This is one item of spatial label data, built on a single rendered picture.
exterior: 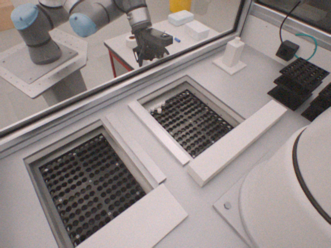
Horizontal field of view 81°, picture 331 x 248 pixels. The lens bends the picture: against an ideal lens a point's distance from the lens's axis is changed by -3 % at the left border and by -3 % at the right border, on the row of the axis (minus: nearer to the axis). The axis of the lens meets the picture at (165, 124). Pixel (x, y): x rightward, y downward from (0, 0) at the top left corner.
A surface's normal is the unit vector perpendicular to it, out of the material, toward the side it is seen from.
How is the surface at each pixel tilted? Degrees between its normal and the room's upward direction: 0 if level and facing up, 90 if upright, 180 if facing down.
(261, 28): 90
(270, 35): 90
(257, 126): 0
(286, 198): 90
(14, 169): 0
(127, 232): 0
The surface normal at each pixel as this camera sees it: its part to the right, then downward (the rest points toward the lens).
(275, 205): -0.99, 0.11
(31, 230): 0.03, -0.62
